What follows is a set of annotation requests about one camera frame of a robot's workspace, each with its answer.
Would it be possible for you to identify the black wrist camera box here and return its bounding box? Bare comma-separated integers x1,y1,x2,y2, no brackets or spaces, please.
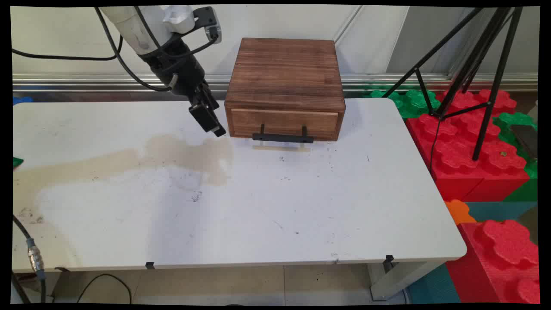
193,6,223,44

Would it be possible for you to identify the teal foam mat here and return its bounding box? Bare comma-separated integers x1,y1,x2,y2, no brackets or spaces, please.
406,201,539,304

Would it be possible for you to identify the wooden drawer with black handle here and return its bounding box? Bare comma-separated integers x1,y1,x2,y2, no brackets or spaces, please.
231,108,340,144

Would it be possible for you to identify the thin black floor cable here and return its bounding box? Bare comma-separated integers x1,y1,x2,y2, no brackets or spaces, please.
77,274,132,304

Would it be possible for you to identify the black cable with metal connector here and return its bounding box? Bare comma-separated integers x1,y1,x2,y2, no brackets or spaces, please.
12,214,47,304

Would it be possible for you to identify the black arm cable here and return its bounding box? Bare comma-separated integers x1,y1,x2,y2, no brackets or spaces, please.
12,6,218,93

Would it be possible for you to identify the green foam block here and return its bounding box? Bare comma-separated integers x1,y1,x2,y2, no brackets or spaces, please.
363,89,441,119
492,112,539,203

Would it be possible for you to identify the brown wooden drawer cabinet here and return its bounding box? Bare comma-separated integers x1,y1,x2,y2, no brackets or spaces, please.
224,38,347,142

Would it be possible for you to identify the orange foam block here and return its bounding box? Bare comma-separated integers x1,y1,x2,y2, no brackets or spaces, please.
444,199,478,226

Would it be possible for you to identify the thin black tripod cable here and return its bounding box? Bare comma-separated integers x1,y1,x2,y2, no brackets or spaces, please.
429,120,441,174

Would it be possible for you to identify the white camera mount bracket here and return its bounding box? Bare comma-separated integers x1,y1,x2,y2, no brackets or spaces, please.
162,5,195,35

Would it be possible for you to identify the black tripod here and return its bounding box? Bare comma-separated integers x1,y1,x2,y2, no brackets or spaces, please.
382,6,524,161

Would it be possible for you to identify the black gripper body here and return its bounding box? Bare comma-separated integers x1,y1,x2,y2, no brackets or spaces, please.
139,37,208,101

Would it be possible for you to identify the white table leg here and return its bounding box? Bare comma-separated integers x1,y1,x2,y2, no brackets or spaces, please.
368,260,446,301

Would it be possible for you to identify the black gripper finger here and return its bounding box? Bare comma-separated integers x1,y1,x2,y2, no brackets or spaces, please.
189,97,221,133
201,83,227,138

